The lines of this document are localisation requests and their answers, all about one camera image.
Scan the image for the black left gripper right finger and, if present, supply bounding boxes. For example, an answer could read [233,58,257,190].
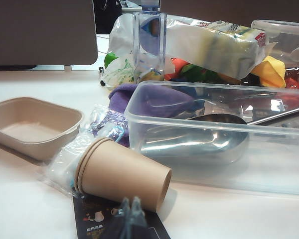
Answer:
[131,197,150,239]

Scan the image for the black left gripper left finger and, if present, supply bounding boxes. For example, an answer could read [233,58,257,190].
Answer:
[107,198,133,239]

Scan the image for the metal ice scoop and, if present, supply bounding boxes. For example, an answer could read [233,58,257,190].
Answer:
[139,104,299,165]

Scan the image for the black printed card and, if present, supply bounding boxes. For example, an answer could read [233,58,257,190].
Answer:
[72,193,172,239]

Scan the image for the brown paper cup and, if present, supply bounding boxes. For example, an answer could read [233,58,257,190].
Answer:
[77,136,172,213]
[74,136,108,192]

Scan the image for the clear plastic wrapper blue print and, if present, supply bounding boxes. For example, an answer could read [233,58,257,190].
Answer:
[38,104,130,200]

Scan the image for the transparent plastic storage container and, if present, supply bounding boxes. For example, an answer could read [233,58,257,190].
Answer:
[124,80,299,196]

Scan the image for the purple microfibre cloth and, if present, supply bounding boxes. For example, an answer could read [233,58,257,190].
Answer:
[107,83,197,148]

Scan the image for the beige pulp food tray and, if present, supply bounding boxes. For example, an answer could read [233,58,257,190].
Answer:
[0,97,85,161]

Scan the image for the black marker pen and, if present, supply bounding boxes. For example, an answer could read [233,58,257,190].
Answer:
[98,66,106,87]

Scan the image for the white plastic bag green print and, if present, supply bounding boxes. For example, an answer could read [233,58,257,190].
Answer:
[103,13,140,87]

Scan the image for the orange and green colourful package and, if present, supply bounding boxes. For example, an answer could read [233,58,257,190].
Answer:
[164,57,227,83]

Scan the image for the bright green round object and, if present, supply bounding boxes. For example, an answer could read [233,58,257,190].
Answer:
[104,51,119,68]

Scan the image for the clear water bottle blue label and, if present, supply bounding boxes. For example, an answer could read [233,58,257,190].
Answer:
[132,0,168,84]

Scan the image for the clear bag with yellow contents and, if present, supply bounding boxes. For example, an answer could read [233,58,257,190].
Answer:
[164,14,277,81]

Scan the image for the yellow cloth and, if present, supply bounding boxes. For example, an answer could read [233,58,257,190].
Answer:
[250,55,287,88]

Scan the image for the black jacket white stripes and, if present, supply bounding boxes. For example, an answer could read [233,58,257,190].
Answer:
[93,0,122,35]

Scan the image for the grey-brown desk partition panel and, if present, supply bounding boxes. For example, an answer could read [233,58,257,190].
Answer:
[160,0,299,28]
[0,0,99,72]

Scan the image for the orange fruit in red mesh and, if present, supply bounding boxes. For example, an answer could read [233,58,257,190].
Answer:
[284,69,299,91]

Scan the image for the round clear plastic tub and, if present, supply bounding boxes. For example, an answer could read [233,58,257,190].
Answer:
[250,19,299,68]

